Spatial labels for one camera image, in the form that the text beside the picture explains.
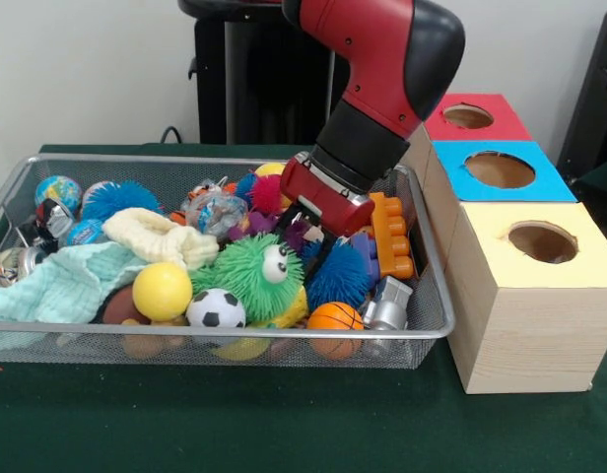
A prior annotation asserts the purple spiky toy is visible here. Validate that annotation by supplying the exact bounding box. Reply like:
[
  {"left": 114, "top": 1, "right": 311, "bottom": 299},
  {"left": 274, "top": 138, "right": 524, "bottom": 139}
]
[{"left": 228, "top": 209, "right": 314, "bottom": 255}]

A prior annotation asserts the cream waffle cloth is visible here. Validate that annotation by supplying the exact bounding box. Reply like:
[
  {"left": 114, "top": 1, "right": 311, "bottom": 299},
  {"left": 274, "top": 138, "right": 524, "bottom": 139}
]
[{"left": 101, "top": 207, "right": 220, "bottom": 271}]

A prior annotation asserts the blue spiky ball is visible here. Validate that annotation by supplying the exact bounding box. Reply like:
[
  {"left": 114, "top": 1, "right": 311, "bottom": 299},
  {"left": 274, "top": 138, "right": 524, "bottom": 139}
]
[
  {"left": 81, "top": 180, "right": 165, "bottom": 222},
  {"left": 303, "top": 240, "right": 373, "bottom": 311}
]

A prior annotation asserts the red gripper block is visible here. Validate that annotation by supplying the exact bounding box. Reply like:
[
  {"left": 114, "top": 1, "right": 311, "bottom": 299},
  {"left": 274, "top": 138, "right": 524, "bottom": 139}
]
[{"left": 276, "top": 151, "right": 376, "bottom": 286}]

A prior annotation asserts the plain yellow ball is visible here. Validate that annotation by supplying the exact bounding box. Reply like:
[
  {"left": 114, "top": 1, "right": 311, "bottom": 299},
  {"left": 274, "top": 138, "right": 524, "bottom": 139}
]
[{"left": 132, "top": 261, "right": 194, "bottom": 321}]

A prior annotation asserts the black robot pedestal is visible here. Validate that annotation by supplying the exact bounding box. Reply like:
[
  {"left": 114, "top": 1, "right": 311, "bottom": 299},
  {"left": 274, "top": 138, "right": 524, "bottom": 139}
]
[{"left": 177, "top": 0, "right": 352, "bottom": 146}]

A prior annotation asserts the silver toy vehicle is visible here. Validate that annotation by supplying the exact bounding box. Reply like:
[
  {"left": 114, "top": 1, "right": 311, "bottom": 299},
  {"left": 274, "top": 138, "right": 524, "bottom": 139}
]
[{"left": 361, "top": 275, "right": 415, "bottom": 332}]

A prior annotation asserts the green spiky puffer toy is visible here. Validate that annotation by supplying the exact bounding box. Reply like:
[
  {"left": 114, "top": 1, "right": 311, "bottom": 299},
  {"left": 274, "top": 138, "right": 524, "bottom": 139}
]
[{"left": 189, "top": 234, "right": 307, "bottom": 327}]

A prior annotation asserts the small orange basketball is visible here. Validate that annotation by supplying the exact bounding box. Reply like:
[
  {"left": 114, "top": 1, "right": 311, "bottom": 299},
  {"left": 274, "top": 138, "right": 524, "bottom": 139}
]
[{"left": 306, "top": 302, "right": 365, "bottom": 361}]

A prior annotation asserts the dark green table cloth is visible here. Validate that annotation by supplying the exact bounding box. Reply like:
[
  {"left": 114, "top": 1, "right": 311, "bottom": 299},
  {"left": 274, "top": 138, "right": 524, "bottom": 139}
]
[
  {"left": 0, "top": 142, "right": 607, "bottom": 473},
  {"left": 568, "top": 156, "right": 607, "bottom": 240}
]

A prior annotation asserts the shallow mesh bin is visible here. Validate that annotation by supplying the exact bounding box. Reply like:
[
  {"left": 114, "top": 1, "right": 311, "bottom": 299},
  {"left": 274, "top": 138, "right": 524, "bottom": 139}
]
[{"left": 0, "top": 153, "right": 456, "bottom": 371}]

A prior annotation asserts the small soccer ball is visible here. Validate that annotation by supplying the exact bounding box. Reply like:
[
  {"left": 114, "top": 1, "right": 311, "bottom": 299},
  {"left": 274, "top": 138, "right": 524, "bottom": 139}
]
[{"left": 185, "top": 288, "right": 247, "bottom": 329}]

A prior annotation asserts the wooden box with three holes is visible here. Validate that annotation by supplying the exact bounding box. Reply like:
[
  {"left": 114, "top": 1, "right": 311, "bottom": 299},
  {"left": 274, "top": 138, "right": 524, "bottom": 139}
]
[{"left": 400, "top": 93, "right": 607, "bottom": 395}]

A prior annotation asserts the black upright panel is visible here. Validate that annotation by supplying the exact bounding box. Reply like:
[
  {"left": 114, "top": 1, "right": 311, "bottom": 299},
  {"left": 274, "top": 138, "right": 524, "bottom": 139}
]
[{"left": 554, "top": 7, "right": 607, "bottom": 171}]

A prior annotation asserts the orange building block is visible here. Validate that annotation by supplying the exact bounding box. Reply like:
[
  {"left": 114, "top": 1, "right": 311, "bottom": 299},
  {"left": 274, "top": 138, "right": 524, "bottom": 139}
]
[{"left": 366, "top": 191, "right": 416, "bottom": 281}]

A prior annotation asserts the small globe ball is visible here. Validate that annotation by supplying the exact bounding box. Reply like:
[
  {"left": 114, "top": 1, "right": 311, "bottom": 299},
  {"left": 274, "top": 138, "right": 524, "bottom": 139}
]
[{"left": 34, "top": 175, "right": 84, "bottom": 211}]

